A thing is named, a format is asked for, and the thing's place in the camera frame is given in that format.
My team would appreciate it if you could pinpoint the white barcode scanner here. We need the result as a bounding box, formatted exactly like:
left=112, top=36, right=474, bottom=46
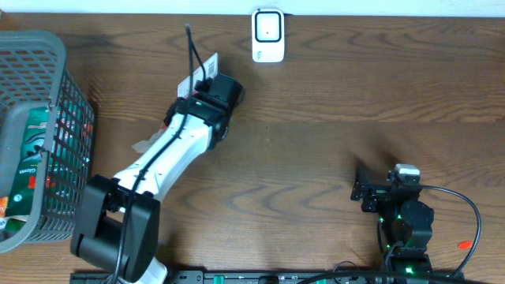
left=251, top=9, right=286, bottom=63

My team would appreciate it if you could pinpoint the orange tissue pack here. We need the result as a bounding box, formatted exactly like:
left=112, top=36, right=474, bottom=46
left=0, top=196, right=9, bottom=230

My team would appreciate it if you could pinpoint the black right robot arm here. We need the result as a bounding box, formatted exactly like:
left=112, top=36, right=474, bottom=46
left=350, top=164, right=434, bottom=273

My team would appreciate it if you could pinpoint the red dustpan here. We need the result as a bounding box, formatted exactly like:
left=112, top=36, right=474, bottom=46
left=132, top=53, right=219, bottom=154

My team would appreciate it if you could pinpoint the black left camera cable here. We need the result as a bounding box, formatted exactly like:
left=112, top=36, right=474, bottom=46
left=111, top=23, right=208, bottom=284

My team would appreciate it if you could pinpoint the green grip gloves package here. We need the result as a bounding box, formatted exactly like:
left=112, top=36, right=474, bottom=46
left=5, top=107, right=50, bottom=217

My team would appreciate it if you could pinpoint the grey plastic basket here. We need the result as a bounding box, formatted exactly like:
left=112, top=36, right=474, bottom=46
left=1, top=30, right=95, bottom=252

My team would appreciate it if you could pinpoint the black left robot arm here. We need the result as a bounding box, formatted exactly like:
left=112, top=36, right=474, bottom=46
left=70, top=73, right=243, bottom=283

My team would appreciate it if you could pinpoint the red sticker on table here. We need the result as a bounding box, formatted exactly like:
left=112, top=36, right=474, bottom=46
left=458, top=241, right=473, bottom=250

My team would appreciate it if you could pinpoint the black camera cable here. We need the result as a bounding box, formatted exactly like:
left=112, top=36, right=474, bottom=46
left=111, top=23, right=208, bottom=284
left=417, top=184, right=482, bottom=279

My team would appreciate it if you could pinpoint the black right camera cable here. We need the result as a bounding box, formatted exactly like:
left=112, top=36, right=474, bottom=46
left=417, top=184, right=482, bottom=279

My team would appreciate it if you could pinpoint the black mounting rail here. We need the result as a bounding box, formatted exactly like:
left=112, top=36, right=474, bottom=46
left=69, top=269, right=466, bottom=284

